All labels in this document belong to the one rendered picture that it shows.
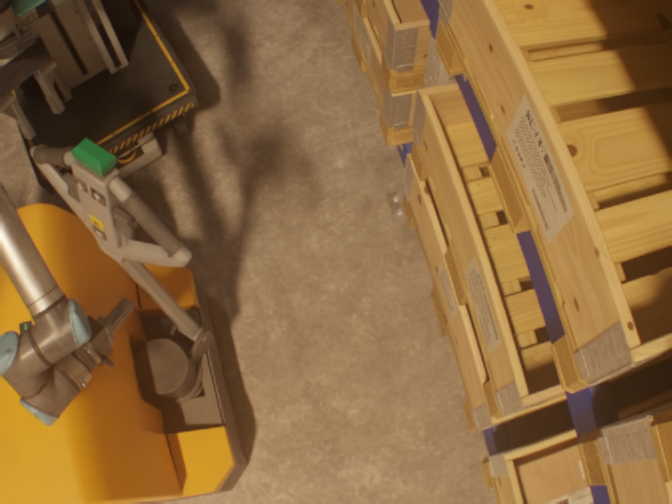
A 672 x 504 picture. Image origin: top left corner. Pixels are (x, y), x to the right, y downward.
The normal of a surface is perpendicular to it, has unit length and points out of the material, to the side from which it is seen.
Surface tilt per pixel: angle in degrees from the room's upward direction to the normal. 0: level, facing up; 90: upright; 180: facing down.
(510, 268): 0
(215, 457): 22
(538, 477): 0
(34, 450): 0
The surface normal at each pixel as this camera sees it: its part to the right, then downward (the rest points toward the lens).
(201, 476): 0.34, -0.40
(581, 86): -0.02, -0.33
